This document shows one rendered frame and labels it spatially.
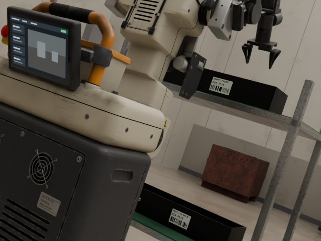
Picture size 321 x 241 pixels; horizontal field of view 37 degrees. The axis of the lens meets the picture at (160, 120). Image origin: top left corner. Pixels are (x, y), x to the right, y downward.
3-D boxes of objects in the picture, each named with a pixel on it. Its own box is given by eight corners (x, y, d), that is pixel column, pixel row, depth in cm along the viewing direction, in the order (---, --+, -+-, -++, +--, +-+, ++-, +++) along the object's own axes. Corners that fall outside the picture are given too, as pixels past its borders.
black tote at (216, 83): (154, 80, 223) (161, 57, 222) (171, 88, 237) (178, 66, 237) (267, 113, 193) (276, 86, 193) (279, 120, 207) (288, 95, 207)
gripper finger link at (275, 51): (262, 64, 193) (265, 41, 190) (278, 68, 190) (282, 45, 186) (254, 67, 188) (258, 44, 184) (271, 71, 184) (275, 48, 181)
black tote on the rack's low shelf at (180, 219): (117, 202, 226) (124, 180, 226) (137, 203, 240) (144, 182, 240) (222, 254, 195) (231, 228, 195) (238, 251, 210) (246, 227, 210)
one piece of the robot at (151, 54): (132, 163, 140) (210, -21, 147) (43, 126, 160) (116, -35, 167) (170, 180, 162) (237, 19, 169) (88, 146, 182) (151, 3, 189)
